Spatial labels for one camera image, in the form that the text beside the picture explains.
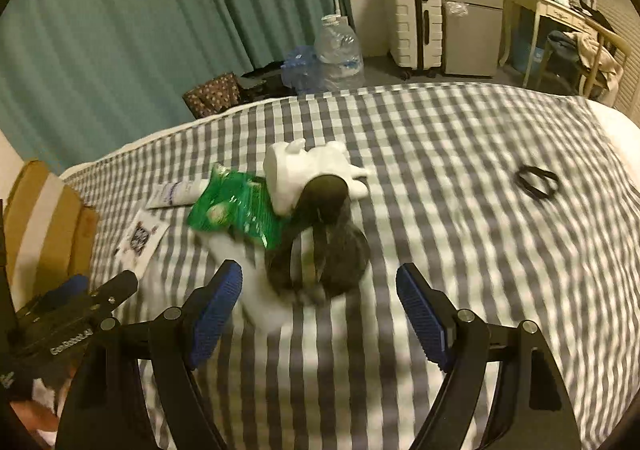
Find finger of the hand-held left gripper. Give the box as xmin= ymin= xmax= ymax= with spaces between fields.
xmin=87 ymin=270 xmax=139 ymax=312
xmin=40 ymin=274 xmax=90 ymax=311

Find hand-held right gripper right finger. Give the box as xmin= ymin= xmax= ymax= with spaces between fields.
xmin=396 ymin=263 xmax=583 ymax=450

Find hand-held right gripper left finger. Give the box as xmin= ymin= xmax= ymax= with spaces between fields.
xmin=55 ymin=259 xmax=244 ymax=450

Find brown cardboard box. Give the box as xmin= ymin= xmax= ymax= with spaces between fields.
xmin=4 ymin=159 xmax=101 ymax=311

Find dark cloth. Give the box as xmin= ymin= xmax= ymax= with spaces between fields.
xmin=264 ymin=173 xmax=372 ymax=301

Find person's left forearm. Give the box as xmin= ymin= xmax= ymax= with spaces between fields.
xmin=7 ymin=377 xmax=66 ymax=446

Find clear plastic wrapper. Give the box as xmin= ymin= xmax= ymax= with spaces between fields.
xmin=205 ymin=230 xmax=311 ymax=336

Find black and white sachet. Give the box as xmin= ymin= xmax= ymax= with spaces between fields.
xmin=114 ymin=207 xmax=171 ymax=276

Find checkered bed sheet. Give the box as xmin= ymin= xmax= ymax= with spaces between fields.
xmin=50 ymin=80 xmax=640 ymax=450

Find green snack packet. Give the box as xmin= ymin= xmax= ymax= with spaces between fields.
xmin=187 ymin=163 xmax=286 ymax=251

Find white tube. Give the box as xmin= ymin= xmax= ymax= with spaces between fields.
xmin=146 ymin=179 xmax=211 ymax=210

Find white plastic object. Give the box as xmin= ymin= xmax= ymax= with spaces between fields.
xmin=264 ymin=140 xmax=372 ymax=217

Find patterned brown bag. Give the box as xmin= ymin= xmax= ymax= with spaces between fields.
xmin=182 ymin=73 xmax=241 ymax=120

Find black bag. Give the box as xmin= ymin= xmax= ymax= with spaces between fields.
xmin=235 ymin=61 xmax=296 ymax=98

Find blue wrapped bottle pack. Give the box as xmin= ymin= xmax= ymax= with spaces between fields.
xmin=281 ymin=44 xmax=326 ymax=95

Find wide green curtain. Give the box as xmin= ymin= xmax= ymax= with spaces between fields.
xmin=0 ymin=0 xmax=353 ymax=171

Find large clear water jug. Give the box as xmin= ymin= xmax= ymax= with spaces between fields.
xmin=317 ymin=14 xmax=366 ymax=91

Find blue bin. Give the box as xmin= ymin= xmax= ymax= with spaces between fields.
xmin=512 ymin=20 xmax=543 ymax=74

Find white ribbed suitcase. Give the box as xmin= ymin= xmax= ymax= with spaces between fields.
xmin=382 ymin=0 xmax=445 ymax=78

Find cream wooden chair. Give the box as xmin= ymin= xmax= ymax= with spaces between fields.
xmin=542 ymin=28 xmax=631 ymax=104

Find grey mini fridge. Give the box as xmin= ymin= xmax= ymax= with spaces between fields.
xmin=435 ymin=0 xmax=506 ymax=78

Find beige clothing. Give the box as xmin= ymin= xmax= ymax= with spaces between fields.
xmin=575 ymin=30 xmax=626 ymax=96

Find white louvred door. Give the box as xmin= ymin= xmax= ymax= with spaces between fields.
xmin=585 ymin=0 xmax=640 ymax=121

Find cream dressing table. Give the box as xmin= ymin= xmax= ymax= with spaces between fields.
xmin=500 ymin=0 xmax=631 ymax=91

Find black hair tie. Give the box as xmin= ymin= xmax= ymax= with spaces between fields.
xmin=516 ymin=164 xmax=560 ymax=201

